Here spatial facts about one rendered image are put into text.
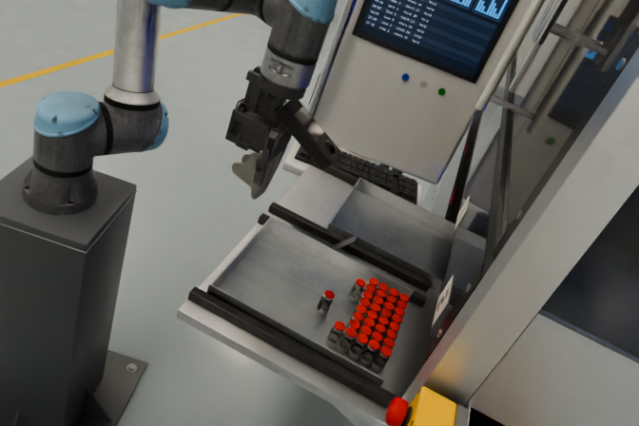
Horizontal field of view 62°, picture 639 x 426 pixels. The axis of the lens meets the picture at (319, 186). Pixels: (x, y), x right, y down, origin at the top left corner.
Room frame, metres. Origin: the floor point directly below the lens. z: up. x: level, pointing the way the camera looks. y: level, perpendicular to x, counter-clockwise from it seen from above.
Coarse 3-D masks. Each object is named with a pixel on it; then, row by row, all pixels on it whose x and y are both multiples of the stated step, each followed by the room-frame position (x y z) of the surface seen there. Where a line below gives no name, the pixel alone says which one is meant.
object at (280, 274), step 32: (256, 256) 0.83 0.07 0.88; (288, 256) 0.87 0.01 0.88; (320, 256) 0.90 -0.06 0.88; (224, 288) 0.71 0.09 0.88; (256, 288) 0.74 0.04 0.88; (288, 288) 0.77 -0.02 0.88; (320, 288) 0.81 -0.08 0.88; (288, 320) 0.70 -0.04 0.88; (320, 320) 0.73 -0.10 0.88; (320, 352) 0.64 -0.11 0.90
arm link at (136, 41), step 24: (120, 0) 0.99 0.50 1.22; (144, 0) 0.99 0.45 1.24; (120, 24) 0.98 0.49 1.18; (144, 24) 0.99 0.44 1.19; (120, 48) 0.97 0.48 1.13; (144, 48) 0.98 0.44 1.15; (120, 72) 0.97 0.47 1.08; (144, 72) 0.98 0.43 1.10; (120, 96) 0.95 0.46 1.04; (144, 96) 0.98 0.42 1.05; (120, 120) 0.94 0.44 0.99; (144, 120) 0.97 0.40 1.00; (168, 120) 1.02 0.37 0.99; (120, 144) 0.92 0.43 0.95; (144, 144) 0.97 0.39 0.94
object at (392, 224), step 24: (360, 192) 1.23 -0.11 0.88; (384, 192) 1.23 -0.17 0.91; (336, 216) 1.03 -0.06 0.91; (360, 216) 1.12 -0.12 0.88; (384, 216) 1.16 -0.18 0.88; (408, 216) 1.21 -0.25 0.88; (432, 216) 1.21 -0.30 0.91; (360, 240) 0.98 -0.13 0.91; (384, 240) 1.06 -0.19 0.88; (408, 240) 1.10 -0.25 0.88; (432, 240) 1.14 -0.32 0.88; (408, 264) 0.96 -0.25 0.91; (432, 264) 1.04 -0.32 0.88; (432, 288) 0.95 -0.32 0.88
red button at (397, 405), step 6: (390, 402) 0.51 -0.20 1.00; (396, 402) 0.50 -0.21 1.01; (402, 402) 0.50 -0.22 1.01; (390, 408) 0.49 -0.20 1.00; (396, 408) 0.49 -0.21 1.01; (402, 408) 0.49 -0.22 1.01; (390, 414) 0.49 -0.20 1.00; (396, 414) 0.48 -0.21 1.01; (402, 414) 0.49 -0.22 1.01; (390, 420) 0.48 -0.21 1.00; (396, 420) 0.48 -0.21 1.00; (402, 420) 0.48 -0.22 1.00
